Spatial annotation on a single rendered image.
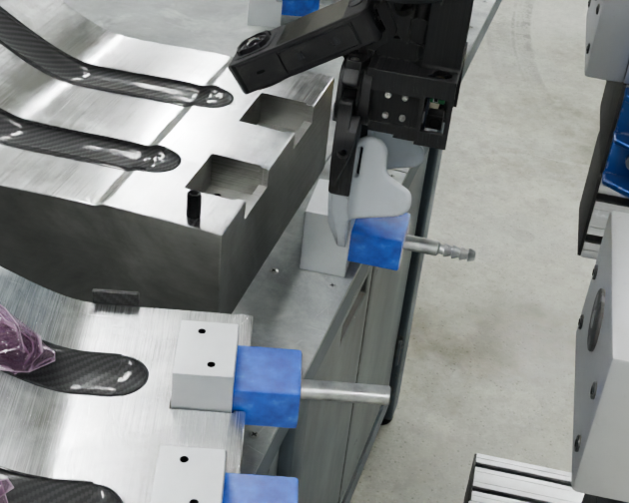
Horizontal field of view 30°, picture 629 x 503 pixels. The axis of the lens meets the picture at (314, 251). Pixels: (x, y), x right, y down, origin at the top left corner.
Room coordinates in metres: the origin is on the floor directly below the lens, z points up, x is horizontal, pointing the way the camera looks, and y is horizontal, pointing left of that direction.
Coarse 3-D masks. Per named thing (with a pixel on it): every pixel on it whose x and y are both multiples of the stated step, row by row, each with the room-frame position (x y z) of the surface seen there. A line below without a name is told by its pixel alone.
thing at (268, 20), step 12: (252, 0) 1.18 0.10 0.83; (264, 0) 1.18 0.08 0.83; (288, 0) 1.19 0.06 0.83; (300, 0) 1.19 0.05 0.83; (312, 0) 1.19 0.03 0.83; (324, 0) 1.20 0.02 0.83; (336, 0) 1.20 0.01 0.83; (252, 12) 1.18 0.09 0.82; (264, 12) 1.18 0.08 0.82; (276, 12) 1.18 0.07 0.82; (288, 12) 1.19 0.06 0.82; (300, 12) 1.19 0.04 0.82; (312, 12) 1.19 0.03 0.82; (252, 24) 1.18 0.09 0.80; (264, 24) 1.18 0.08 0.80; (276, 24) 1.18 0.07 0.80
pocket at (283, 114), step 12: (264, 96) 0.85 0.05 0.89; (276, 96) 0.85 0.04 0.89; (252, 108) 0.83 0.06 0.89; (264, 108) 0.85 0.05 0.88; (276, 108) 0.85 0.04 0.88; (288, 108) 0.85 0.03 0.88; (300, 108) 0.85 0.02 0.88; (312, 108) 0.84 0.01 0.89; (240, 120) 0.81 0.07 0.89; (252, 120) 0.84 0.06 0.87; (264, 120) 0.85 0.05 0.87; (276, 120) 0.85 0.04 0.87; (288, 120) 0.85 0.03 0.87; (300, 120) 0.85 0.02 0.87; (312, 120) 0.84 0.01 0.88; (300, 132) 0.82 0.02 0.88
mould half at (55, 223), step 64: (0, 0) 0.91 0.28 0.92; (0, 64) 0.84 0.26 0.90; (128, 64) 0.89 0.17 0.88; (192, 64) 0.90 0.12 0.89; (128, 128) 0.78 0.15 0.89; (192, 128) 0.78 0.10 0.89; (256, 128) 0.80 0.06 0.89; (320, 128) 0.87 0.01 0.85; (0, 192) 0.69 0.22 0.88; (64, 192) 0.68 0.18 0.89; (128, 192) 0.69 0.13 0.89; (0, 256) 0.69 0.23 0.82; (64, 256) 0.68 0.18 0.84; (128, 256) 0.66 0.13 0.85; (192, 256) 0.65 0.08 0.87; (256, 256) 0.72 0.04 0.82
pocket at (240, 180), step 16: (208, 160) 0.74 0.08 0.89; (224, 160) 0.75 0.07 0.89; (208, 176) 0.74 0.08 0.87; (224, 176) 0.75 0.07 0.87; (240, 176) 0.74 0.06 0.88; (256, 176) 0.74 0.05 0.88; (208, 192) 0.74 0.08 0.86; (224, 192) 0.74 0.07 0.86; (240, 192) 0.74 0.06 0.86; (256, 192) 0.73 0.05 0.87
